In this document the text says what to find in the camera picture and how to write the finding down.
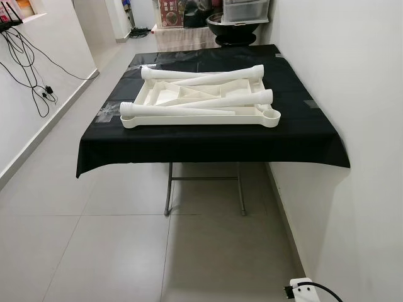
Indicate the white plastic table leg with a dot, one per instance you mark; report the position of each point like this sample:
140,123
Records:
154,73
245,98
164,111
249,72

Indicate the grey tape strip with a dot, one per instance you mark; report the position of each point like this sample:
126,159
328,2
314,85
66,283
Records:
312,102

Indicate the black tablecloth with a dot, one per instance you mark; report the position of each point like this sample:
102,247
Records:
208,141

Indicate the dark metal bowl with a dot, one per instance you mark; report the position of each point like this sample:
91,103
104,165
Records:
236,31

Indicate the clear plastic drawer box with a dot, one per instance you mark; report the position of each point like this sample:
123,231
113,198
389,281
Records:
245,11

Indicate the white plastic table top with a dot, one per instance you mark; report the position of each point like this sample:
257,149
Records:
165,95

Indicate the beige fringed cloth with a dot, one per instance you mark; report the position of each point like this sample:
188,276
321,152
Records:
182,39

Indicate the red printed box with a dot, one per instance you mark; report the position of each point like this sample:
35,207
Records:
170,12

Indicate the white cabinet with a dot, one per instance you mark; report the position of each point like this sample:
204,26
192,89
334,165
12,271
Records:
119,17

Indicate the black power adapter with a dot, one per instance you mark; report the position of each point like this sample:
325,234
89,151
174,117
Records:
46,92

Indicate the black router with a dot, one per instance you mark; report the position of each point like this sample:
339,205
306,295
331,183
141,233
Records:
9,26

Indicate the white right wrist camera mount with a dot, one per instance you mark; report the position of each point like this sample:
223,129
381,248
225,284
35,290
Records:
303,290

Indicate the grey metal folding table frame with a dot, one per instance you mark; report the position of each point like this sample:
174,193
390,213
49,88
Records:
169,189

